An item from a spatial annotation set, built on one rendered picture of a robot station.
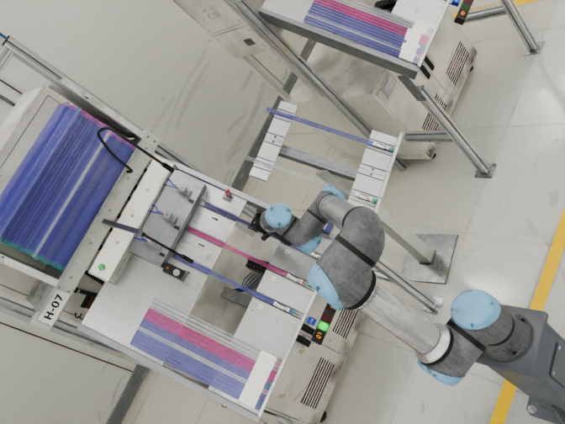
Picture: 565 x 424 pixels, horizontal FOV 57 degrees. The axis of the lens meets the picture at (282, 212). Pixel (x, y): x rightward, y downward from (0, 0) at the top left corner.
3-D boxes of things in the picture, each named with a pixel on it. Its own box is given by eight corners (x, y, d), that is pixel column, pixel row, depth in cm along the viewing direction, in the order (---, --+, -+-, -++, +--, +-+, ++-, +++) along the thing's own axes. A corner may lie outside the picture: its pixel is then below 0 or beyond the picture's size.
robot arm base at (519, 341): (539, 316, 147) (525, 303, 141) (525, 368, 143) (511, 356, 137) (488, 307, 159) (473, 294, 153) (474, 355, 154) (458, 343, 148)
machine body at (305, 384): (382, 295, 258) (303, 238, 222) (324, 433, 241) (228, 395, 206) (298, 271, 309) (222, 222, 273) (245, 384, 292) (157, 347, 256)
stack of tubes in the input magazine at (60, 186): (137, 145, 188) (71, 99, 172) (62, 272, 176) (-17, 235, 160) (124, 145, 198) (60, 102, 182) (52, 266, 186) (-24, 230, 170)
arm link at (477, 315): (522, 318, 140) (501, 299, 132) (491, 357, 140) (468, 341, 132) (488, 295, 150) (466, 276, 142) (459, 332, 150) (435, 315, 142)
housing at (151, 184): (182, 175, 207) (175, 162, 193) (119, 287, 195) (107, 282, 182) (165, 166, 208) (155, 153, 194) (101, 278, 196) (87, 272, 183)
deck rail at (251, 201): (340, 241, 198) (342, 237, 192) (338, 246, 197) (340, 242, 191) (175, 166, 207) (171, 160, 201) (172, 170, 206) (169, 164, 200)
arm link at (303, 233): (331, 229, 161) (303, 208, 160) (309, 258, 162) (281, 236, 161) (328, 226, 169) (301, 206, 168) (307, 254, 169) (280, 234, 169)
